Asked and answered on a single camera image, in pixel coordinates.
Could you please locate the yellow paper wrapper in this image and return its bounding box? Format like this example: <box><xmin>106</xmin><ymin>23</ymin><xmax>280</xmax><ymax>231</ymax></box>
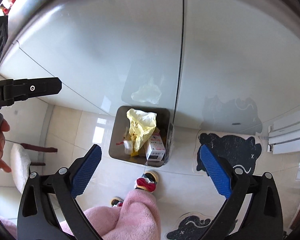
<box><xmin>126</xmin><ymin>108</ymin><xmax>157</xmax><ymax>157</ymax></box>

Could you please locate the pink fleece trouser leg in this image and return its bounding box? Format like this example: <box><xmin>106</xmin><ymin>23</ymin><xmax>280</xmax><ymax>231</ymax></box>
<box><xmin>59</xmin><ymin>189</ymin><xmax>162</xmax><ymax>240</ymax></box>

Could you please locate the red clear snack wrapper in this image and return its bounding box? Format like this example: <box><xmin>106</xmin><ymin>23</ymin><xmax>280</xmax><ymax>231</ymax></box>
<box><xmin>116</xmin><ymin>133</ymin><xmax>134</xmax><ymax>156</ymax></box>

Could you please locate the red bow slipper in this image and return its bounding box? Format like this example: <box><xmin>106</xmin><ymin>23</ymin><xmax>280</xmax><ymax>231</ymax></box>
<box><xmin>134</xmin><ymin>171</ymin><xmax>159</xmax><ymax>193</ymax></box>
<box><xmin>110</xmin><ymin>197</ymin><xmax>124</xmax><ymax>207</ymax></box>

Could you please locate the white cushioned wooden chair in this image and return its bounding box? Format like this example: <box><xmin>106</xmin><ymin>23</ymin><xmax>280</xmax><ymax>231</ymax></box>
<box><xmin>10</xmin><ymin>142</ymin><xmax>58</xmax><ymax>194</ymax></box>

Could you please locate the left hand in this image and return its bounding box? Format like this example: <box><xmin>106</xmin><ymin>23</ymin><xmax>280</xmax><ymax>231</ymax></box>
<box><xmin>0</xmin><ymin>119</ymin><xmax>12</xmax><ymax>173</ymax></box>

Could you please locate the black bear floor mat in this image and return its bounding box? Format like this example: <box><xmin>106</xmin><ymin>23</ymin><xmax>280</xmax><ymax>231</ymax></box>
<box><xmin>198</xmin><ymin>133</ymin><xmax>262</xmax><ymax>175</ymax></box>

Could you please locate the dark square trash bin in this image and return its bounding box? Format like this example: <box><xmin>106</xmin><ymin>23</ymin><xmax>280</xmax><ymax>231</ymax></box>
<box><xmin>108</xmin><ymin>106</ymin><xmax>173</xmax><ymax>167</ymax></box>

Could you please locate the pink white carton box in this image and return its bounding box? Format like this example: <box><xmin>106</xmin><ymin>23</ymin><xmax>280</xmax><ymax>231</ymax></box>
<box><xmin>144</xmin><ymin>132</ymin><xmax>166</xmax><ymax>161</ymax></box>

